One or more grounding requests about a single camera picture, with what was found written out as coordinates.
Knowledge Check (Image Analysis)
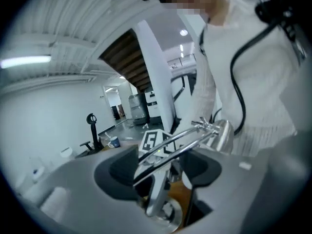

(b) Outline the black strap harness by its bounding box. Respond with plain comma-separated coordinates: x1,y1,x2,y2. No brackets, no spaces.
254,0,308,65

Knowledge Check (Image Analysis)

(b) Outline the white cabinet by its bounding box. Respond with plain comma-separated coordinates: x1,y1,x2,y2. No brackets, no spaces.
144,91,162,119

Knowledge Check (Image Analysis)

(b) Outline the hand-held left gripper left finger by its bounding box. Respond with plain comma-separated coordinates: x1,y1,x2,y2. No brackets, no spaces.
16,144,173,234

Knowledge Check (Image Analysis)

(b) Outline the wooden staircase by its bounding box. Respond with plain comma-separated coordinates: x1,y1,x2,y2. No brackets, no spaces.
98,29,152,93

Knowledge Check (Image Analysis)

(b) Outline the black stair handrail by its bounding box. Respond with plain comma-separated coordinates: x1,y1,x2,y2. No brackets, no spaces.
170,76,187,103

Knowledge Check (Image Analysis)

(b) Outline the person's right forearm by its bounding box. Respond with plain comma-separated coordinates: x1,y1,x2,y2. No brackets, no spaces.
170,24,217,141

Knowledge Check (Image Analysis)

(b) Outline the blue and white mug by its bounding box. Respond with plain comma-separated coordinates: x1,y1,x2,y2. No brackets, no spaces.
108,136,121,148

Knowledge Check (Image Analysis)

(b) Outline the white pillar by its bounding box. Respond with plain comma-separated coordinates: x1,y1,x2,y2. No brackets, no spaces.
135,19,176,131

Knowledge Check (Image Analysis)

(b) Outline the person's white sweater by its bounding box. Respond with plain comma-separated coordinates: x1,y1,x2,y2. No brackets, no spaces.
199,0,308,157

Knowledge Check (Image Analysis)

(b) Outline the long ceiling tube light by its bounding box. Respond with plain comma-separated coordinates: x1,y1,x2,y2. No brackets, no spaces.
0,55,52,70

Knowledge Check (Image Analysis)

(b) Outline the black cable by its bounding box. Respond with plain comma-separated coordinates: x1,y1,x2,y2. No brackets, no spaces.
211,20,276,136

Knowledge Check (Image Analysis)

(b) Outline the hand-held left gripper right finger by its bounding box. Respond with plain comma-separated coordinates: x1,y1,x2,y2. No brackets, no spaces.
175,130,312,234

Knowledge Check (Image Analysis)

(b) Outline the small white container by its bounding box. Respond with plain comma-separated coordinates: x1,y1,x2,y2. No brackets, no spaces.
59,147,73,158

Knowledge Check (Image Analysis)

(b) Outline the grey wrapped pallet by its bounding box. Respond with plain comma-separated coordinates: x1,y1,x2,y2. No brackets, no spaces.
127,93,150,126

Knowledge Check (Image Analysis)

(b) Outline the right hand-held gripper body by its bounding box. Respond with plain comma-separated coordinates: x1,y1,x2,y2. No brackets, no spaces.
139,128,189,158

